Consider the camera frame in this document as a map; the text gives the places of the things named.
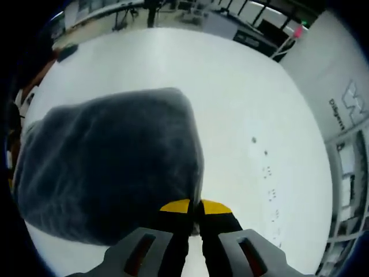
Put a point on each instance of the grey towel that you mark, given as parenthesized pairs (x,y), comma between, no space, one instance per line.
(101,161)

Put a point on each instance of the grey metal shelving unit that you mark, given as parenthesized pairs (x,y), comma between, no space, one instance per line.
(335,173)

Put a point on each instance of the grey and black cabinet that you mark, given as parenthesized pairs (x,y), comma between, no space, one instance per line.
(248,37)

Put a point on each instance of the white pole stand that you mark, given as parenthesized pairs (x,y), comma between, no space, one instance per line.
(285,46)

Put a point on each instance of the pink flag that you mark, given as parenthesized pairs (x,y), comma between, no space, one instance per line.
(297,31)

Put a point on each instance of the orange chair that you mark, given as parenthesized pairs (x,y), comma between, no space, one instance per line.
(43,75)

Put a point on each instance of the black pole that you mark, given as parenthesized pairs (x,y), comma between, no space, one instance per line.
(152,14)

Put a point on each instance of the black flat object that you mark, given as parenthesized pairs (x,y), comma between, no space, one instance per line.
(67,52)

